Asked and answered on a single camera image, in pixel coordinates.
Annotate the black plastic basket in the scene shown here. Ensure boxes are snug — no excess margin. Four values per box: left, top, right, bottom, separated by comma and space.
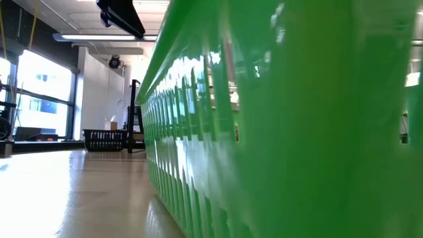
82, 128, 129, 153

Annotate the hanging thin cable loop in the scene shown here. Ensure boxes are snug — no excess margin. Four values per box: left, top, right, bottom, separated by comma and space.
116, 65, 128, 109

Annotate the green plastic basket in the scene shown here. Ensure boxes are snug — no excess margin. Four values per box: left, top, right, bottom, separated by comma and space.
135, 0, 423, 238

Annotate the long lit ceiling light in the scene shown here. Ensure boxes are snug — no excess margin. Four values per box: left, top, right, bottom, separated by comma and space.
52, 32, 159, 42

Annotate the large window with dark frame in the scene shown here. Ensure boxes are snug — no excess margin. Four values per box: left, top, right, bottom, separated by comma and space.
0, 49, 81, 140

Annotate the black case with red trim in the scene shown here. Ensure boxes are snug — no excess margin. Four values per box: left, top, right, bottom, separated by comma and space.
15, 126, 59, 142

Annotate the unlit ceiling light fixture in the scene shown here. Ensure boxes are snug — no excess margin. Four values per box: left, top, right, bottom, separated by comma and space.
88, 47, 145, 56

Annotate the yellow hanging strap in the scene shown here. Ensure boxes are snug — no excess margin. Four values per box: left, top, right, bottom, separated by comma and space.
28, 9, 38, 51
0, 3, 7, 60

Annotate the black aluminium table frame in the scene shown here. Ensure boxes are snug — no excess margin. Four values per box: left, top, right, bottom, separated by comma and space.
12, 140, 86, 154

